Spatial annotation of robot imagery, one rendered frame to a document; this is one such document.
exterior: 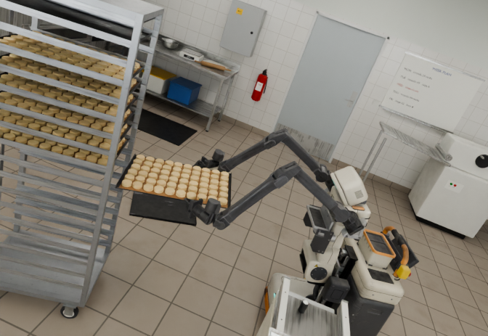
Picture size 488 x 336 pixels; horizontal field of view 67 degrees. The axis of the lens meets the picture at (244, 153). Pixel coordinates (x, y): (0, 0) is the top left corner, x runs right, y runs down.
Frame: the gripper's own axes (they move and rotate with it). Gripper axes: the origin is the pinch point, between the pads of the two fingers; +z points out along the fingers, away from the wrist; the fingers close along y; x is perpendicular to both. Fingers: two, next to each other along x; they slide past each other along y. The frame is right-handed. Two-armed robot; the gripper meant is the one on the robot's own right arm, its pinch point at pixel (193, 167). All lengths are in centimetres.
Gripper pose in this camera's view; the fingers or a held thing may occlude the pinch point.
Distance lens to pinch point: 230.5
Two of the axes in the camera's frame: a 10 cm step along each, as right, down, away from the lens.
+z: -6.7, 1.3, -7.3
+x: 7.0, 4.5, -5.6
